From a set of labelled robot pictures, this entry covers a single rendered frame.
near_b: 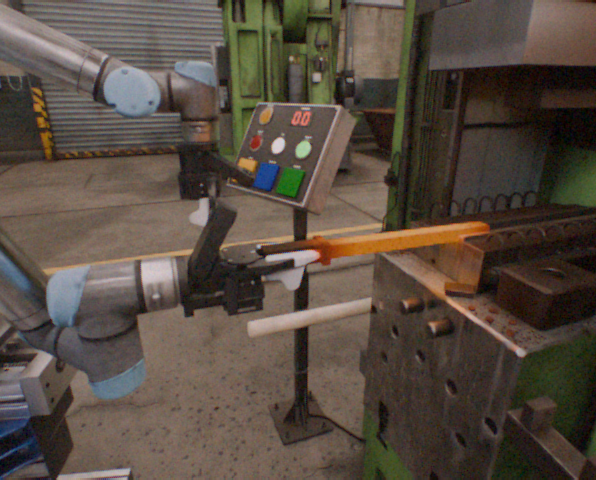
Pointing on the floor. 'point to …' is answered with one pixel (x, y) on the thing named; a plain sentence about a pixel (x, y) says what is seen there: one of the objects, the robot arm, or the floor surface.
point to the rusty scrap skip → (381, 127)
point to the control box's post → (297, 309)
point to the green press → (281, 63)
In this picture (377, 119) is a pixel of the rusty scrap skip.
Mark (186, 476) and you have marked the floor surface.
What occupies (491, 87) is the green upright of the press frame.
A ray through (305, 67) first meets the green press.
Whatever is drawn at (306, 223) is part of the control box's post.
